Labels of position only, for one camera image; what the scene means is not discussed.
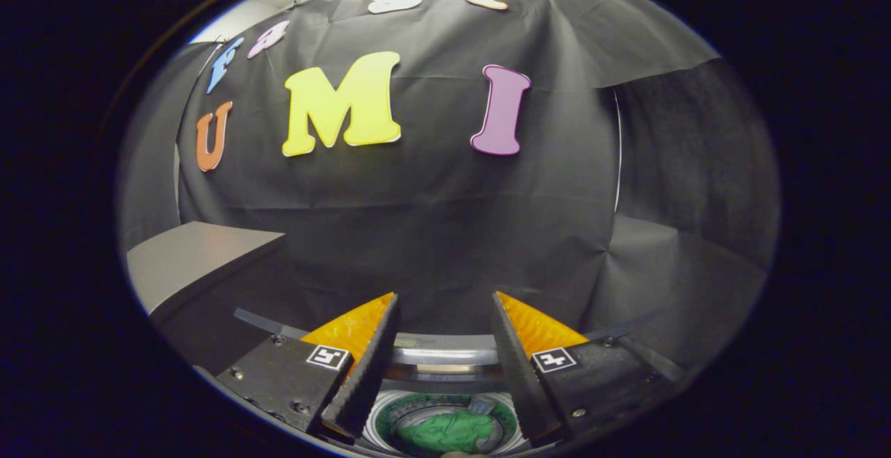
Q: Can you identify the grey cabinet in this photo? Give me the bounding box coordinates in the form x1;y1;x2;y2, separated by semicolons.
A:
125;221;307;375

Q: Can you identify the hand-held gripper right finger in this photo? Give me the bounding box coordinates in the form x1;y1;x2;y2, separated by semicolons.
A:
491;291;679;445

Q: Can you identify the dark washing machine lid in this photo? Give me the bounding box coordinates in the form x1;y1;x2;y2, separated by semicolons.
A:
233;305;686;393

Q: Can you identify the grey washing machine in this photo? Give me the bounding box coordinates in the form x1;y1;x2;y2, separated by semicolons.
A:
362;388;530;458

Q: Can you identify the green polo shirt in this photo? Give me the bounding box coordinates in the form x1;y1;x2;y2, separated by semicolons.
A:
395;409;498;455

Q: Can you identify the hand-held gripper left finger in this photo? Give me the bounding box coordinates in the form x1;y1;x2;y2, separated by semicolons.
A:
216;292;401;440

